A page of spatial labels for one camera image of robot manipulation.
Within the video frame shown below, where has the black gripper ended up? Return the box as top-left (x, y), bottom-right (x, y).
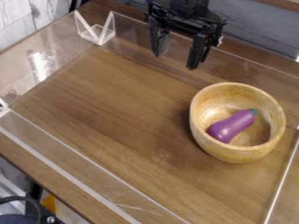
top-left (145, 0), bottom-right (227, 70)

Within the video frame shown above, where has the purple toy eggplant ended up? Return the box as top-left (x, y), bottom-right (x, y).
top-left (205, 108), bottom-right (258, 144)

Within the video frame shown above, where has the brown wooden bowl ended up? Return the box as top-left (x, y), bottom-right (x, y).
top-left (189, 82), bottom-right (286, 164)

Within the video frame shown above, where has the black clamp with bolt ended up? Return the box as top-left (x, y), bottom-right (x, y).
top-left (25, 182), bottom-right (65, 224)

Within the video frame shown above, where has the clear acrylic corner bracket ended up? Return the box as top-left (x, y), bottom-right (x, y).
top-left (73, 11), bottom-right (116, 46)

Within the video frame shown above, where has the clear acrylic tray wall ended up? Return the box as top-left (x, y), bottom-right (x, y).
top-left (0, 12), bottom-right (299, 224)

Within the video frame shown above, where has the black cable bottom left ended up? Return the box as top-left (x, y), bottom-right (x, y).
top-left (0, 195), bottom-right (43, 224)

